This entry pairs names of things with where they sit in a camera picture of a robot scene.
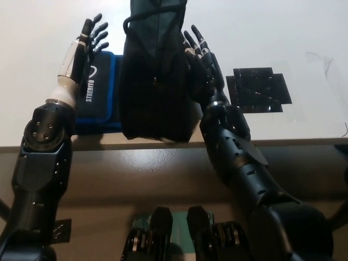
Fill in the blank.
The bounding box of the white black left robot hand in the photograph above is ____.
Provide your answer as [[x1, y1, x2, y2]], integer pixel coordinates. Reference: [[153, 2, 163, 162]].
[[57, 14, 110, 88]]

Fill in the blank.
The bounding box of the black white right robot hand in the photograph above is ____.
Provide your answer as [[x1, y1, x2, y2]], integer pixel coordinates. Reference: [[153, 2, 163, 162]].
[[182, 24, 231, 108]]

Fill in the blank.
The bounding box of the black fabric lunch bag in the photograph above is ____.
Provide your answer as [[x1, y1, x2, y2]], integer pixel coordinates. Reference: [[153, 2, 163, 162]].
[[119, 0, 195, 144]]

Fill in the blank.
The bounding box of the black blue Strebito notebook case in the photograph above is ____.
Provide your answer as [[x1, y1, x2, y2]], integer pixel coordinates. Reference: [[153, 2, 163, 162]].
[[73, 50, 126, 134]]

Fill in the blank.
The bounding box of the large black table tape patch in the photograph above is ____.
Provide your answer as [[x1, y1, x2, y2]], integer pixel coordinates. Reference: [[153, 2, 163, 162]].
[[225, 66, 294, 114]]

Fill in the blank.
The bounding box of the clear plastic sheet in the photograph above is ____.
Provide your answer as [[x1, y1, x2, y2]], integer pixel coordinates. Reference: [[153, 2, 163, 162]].
[[271, 51, 348, 132]]

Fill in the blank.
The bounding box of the small black floor tape patch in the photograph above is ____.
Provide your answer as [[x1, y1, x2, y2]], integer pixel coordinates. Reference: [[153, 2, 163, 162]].
[[52, 218, 73, 244]]

